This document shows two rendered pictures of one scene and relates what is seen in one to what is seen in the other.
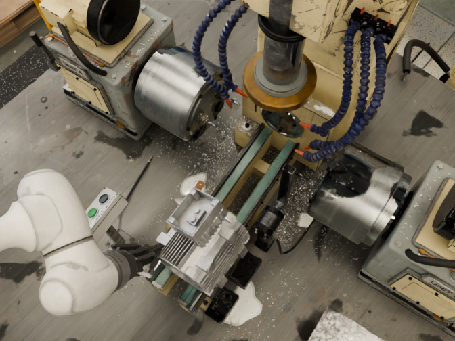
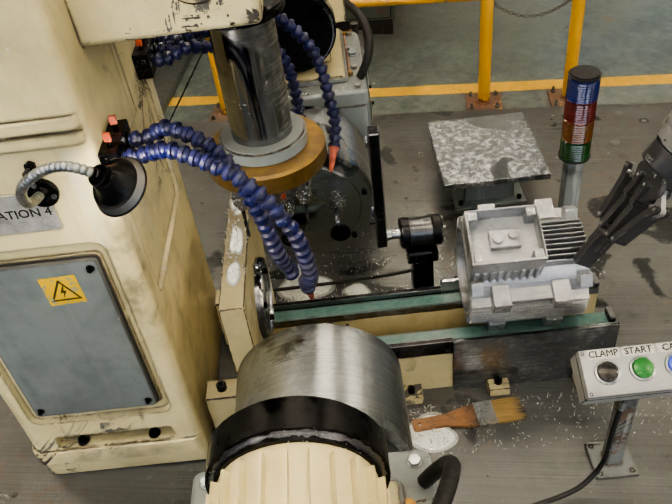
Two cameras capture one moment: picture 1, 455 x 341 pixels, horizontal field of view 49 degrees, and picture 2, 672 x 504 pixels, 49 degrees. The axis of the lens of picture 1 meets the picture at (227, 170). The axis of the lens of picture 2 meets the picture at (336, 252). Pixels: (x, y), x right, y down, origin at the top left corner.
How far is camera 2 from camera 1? 1.41 m
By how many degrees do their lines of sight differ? 64
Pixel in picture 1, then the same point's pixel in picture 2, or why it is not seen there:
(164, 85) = (356, 382)
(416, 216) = (316, 89)
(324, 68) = (172, 219)
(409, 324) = (388, 173)
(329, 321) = (459, 177)
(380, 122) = not seen: hidden behind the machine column
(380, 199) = (321, 113)
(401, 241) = (352, 86)
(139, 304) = not seen: hidden behind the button
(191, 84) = (324, 339)
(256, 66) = (278, 148)
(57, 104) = not seen: outside the picture
